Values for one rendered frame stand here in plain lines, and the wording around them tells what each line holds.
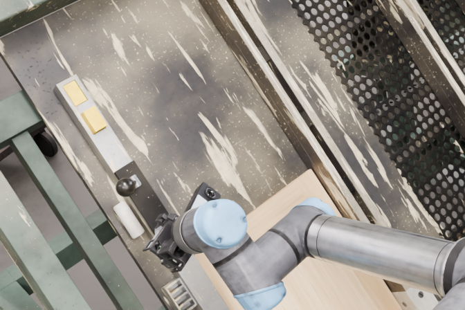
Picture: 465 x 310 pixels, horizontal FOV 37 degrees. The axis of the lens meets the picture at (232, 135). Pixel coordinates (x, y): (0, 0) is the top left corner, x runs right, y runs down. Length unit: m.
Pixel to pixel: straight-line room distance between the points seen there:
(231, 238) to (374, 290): 0.73
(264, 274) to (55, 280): 0.48
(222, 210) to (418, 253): 0.29
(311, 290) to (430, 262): 0.70
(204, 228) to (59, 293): 0.45
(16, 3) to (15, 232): 0.46
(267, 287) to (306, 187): 0.60
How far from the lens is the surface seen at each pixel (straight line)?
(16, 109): 1.54
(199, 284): 1.49
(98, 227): 2.55
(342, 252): 1.06
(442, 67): 1.91
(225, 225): 1.05
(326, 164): 1.62
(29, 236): 1.40
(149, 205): 1.46
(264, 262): 1.09
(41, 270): 1.40
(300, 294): 1.61
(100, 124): 1.46
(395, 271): 1.00
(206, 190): 1.28
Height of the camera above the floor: 2.27
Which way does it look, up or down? 32 degrees down
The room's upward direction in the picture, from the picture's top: 15 degrees counter-clockwise
